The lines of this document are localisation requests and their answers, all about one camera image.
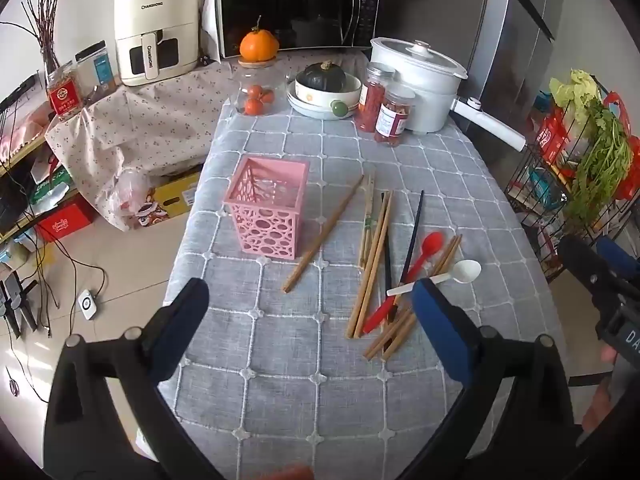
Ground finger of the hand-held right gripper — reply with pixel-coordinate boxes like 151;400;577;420
556;235;621;313
595;236;640;283

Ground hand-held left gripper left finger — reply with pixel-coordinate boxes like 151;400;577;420
42;277;226;480

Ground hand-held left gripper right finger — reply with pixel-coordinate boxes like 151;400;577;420
395;277;583;480

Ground white plastic spoon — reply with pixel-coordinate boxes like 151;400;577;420
386;260;482;297

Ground red plastic spoon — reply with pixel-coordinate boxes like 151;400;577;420
361;232;445;335

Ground pale bamboo chopstick pair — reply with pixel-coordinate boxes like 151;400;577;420
357;170;376;272

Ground pink perforated utensil holder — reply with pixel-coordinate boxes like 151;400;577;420
223;156;309;261

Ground person's right hand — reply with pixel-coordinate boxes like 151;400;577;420
581;347;621;431

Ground red plastic bag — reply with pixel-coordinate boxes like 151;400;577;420
602;92;640;201

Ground blue snack packet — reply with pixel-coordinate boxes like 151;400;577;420
527;167;566;211

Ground white round device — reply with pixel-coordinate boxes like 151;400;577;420
77;287;99;321

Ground green leafy vegetable bunch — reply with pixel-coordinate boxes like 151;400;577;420
550;69;633;226

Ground grey checked tablecloth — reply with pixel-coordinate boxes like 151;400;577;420
165;105;571;480

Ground red snack packet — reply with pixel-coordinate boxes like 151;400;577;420
535;110;571;163

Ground yellow cardboard box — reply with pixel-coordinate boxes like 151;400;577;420
135;170;203;228

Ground clear plastic bag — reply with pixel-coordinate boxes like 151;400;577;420
102;167;156;231

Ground black stand legs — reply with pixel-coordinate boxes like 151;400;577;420
0;270;39;339

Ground red box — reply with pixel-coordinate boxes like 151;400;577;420
35;202;96;243

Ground green box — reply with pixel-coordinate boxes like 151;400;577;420
30;165;76;206

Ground jar of dried fruit slices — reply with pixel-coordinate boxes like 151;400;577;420
374;85;417;148

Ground floral beige cloth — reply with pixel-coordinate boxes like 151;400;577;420
45;52;371;231

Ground white electric pot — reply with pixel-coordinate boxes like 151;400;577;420
370;36;528;152

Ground jar of red berries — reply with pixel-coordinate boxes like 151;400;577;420
356;61;396;133

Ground grey refrigerator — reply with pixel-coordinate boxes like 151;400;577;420
450;0;566;171

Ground white plate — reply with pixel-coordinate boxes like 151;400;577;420
286;82;361;121

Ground white dish with green knob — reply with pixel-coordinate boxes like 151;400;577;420
294;71;363;117

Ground red label jar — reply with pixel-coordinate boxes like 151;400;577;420
46;61;83;121

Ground clear glass jar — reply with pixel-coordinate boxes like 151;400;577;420
231;57;287;117

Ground dark green pumpkin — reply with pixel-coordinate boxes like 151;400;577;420
305;61;347;92

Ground clear container with black lid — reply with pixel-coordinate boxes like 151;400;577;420
75;40;119;98

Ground large orange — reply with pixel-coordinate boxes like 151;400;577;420
239;16;280;62

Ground cream air fryer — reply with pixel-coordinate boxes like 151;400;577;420
113;0;201;87

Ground black microwave oven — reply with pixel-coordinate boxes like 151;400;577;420
215;0;383;59

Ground bare dry branches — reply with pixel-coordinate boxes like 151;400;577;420
0;0;76;78

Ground black wire rack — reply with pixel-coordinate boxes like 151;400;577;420
502;75;640;281

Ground black cables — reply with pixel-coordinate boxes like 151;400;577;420
0;145;108;396

